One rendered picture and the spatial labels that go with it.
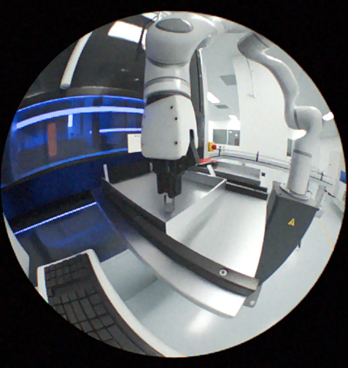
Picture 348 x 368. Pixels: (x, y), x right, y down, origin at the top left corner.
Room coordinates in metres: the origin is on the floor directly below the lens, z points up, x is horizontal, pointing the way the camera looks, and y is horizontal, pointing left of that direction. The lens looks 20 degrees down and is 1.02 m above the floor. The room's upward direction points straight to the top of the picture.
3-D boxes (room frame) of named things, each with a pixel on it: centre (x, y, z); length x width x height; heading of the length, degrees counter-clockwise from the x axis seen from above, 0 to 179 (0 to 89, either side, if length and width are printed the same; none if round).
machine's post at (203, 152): (0.79, -0.20, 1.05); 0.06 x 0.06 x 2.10; 48
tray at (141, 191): (0.33, 0.05, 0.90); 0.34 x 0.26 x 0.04; 48
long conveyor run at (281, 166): (0.99, -1.16, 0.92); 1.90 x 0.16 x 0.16; 48
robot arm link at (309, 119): (0.28, -0.60, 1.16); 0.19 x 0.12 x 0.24; 9
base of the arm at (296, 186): (0.31, -0.59, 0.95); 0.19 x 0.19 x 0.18
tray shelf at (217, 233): (0.41, -0.12, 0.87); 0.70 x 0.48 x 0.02; 138
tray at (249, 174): (0.51, -0.26, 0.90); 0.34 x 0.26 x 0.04; 48
